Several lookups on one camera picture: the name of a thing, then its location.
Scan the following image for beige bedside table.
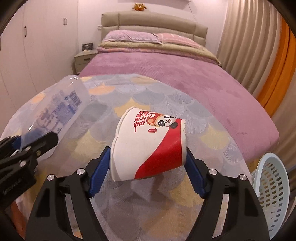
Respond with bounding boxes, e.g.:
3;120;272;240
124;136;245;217
74;49;98;74

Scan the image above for small black picture frame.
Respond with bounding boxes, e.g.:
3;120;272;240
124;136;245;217
82;43;93;52

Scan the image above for clear plastic water bottle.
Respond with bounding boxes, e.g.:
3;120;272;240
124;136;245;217
21;75;90;148

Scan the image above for bed with pink cover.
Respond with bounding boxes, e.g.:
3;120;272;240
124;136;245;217
78;29;280;163

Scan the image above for patterned round tablecloth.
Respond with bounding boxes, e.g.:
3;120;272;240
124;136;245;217
0;74;253;241

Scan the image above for purple pillow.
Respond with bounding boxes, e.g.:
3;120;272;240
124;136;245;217
102;30;161;44

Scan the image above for beige curtain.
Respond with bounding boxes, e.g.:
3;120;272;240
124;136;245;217
217;1;295;171

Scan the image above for orange plush toy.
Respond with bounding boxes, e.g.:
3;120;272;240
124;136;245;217
132;3;147;11

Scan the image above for pink pillow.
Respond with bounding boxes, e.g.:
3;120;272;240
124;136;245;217
154;33;202;48

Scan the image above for white built-in wardrobe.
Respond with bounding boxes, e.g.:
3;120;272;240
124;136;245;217
1;1;79;130

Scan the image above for red white paper bowl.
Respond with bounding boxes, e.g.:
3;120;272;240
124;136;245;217
110;107;187;181

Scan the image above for orange curtain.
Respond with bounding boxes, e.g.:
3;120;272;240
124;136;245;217
257;19;295;116

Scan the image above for light blue plastic basket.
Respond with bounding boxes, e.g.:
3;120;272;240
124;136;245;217
251;153;290;238

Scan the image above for folded beige quilt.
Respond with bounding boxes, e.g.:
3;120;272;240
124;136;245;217
97;41;221;66

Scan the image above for beige padded headboard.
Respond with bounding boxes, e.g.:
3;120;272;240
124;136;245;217
101;11;208;46

